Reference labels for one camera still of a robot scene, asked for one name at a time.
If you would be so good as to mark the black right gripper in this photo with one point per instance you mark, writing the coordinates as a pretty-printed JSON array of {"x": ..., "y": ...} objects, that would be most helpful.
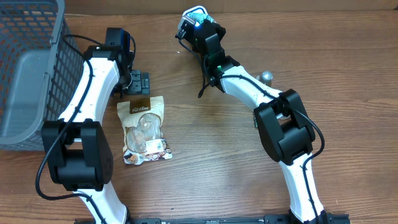
[{"x": 210, "y": 28}]

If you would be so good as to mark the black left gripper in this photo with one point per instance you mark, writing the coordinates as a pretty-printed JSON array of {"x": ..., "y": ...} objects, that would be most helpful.
[{"x": 142, "y": 84}]

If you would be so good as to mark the mint green wet wipes pack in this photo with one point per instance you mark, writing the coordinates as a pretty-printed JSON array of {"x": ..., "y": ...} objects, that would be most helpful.
[{"x": 199, "y": 18}]

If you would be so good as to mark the brown snack packet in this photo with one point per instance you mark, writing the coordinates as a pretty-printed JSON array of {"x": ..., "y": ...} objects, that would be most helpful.
[{"x": 141, "y": 121}]

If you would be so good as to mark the yellow oil bottle silver cap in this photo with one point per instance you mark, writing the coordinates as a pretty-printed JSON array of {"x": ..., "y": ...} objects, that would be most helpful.
[{"x": 265, "y": 77}]

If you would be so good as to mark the teal Kleenex tissue pack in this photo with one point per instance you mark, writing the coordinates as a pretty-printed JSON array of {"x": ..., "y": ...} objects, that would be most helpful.
[{"x": 255, "y": 121}]

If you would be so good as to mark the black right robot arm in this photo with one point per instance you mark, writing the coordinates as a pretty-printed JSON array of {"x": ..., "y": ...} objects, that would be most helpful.
[{"x": 286, "y": 132}]

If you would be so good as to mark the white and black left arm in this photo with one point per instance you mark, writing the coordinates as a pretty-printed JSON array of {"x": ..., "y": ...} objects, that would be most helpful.
[{"x": 78, "y": 160}]

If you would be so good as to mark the white barcode scanner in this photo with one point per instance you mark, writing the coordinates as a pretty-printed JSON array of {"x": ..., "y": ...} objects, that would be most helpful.
[{"x": 200, "y": 9}]

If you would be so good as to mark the dark grey plastic basket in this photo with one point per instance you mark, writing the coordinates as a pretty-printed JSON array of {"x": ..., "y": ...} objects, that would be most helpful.
[{"x": 39, "y": 71}]

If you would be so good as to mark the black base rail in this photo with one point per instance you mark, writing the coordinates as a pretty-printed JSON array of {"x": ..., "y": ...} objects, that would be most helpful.
[{"x": 327, "y": 218}]

